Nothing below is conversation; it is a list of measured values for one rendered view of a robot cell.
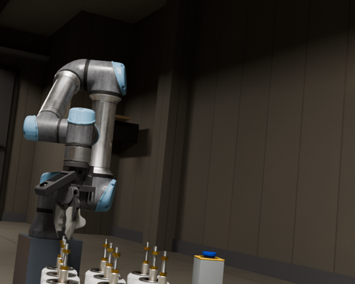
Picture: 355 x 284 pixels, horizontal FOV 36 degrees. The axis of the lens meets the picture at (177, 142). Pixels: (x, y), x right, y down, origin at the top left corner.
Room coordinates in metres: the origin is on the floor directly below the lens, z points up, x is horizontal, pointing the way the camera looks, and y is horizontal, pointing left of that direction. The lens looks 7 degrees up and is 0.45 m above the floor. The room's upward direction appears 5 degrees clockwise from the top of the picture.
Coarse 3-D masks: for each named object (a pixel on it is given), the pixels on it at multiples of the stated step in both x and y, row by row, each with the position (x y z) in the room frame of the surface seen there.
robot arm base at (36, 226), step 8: (40, 208) 1.88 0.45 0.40; (40, 216) 1.88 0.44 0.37; (48, 216) 1.87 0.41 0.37; (32, 224) 1.89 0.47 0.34; (40, 224) 1.87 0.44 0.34; (48, 224) 1.86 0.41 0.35; (32, 232) 1.87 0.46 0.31; (40, 232) 1.86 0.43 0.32; (48, 232) 1.86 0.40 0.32; (64, 232) 1.88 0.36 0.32
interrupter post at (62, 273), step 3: (60, 270) 1.28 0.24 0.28; (63, 270) 1.28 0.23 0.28; (66, 270) 1.28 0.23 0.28; (60, 273) 1.28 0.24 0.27; (63, 273) 1.28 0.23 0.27; (66, 273) 1.28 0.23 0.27; (60, 276) 1.28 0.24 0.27; (63, 276) 1.28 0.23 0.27; (66, 276) 1.28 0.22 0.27; (60, 279) 1.28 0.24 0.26; (63, 279) 1.28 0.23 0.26; (66, 279) 1.28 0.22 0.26; (57, 282) 1.28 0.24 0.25; (60, 282) 1.28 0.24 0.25; (63, 282) 1.28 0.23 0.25; (66, 282) 1.28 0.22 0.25
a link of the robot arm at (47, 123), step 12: (84, 60) 1.89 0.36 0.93; (60, 72) 1.84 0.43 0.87; (72, 72) 1.85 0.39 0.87; (60, 84) 1.78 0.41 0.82; (72, 84) 1.82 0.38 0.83; (48, 96) 1.72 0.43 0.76; (60, 96) 1.72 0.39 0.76; (72, 96) 1.81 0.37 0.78; (48, 108) 1.65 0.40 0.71; (60, 108) 1.69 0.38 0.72; (36, 120) 1.59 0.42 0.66; (48, 120) 1.60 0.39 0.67; (60, 120) 1.60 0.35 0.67; (24, 132) 1.60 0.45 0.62; (36, 132) 1.59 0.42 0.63; (48, 132) 1.59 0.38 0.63
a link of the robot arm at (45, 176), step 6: (42, 174) 1.91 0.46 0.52; (48, 174) 1.88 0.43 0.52; (54, 174) 1.87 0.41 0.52; (42, 180) 1.89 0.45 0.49; (54, 192) 1.87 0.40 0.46; (42, 198) 1.88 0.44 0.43; (48, 198) 1.87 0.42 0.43; (54, 198) 1.87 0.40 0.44; (42, 204) 1.88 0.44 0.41; (48, 204) 1.87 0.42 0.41
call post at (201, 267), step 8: (200, 264) 1.52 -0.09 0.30; (208, 264) 1.53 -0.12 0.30; (216, 264) 1.53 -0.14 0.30; (200, 272) 1.52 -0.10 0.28; (208, 272) 1.53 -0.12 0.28; (216, 272) 1.53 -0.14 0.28; (192, 280) 1.59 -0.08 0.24; (200, 280) 1.52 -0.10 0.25; (208, 280) 1.53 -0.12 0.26; (216, 280) 1.54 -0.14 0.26
